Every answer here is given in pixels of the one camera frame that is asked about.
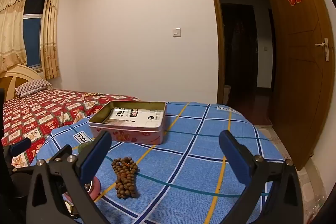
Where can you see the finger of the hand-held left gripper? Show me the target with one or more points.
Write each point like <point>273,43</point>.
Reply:
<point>19,146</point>

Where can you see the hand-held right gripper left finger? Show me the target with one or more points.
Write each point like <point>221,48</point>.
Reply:
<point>94,157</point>

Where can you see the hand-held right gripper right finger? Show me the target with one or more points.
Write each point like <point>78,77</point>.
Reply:
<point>234,158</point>

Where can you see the green jade bangle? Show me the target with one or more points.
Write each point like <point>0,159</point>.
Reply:
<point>83,146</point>

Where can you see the pink tin box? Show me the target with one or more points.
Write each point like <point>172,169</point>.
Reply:
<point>126,134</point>

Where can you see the wrist watch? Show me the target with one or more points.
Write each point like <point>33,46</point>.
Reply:
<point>68,207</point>

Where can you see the red printed bedsheet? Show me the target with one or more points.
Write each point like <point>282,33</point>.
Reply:
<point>39,113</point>

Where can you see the blue checked blanket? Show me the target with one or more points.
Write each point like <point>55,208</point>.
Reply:
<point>189,169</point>

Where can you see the white printed card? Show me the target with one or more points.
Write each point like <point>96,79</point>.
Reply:
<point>136,116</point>

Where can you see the striped pillow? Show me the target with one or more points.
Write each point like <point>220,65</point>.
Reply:
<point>32,87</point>

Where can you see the waste bin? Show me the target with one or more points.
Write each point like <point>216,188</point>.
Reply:
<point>227,94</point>

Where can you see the cream wooden headboard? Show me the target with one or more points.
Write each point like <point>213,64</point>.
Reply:
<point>18,77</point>

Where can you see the window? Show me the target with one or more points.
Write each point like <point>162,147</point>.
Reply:
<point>32,40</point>

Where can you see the brown wooden door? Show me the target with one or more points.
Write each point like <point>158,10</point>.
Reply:
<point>296,69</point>

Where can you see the yellow patterned curtain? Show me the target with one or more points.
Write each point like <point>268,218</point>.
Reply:
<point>51,35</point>
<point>11,29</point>

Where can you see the white light switch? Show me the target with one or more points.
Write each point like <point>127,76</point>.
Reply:
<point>177,32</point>

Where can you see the brown door frame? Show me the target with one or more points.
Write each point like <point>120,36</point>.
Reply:
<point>214,16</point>

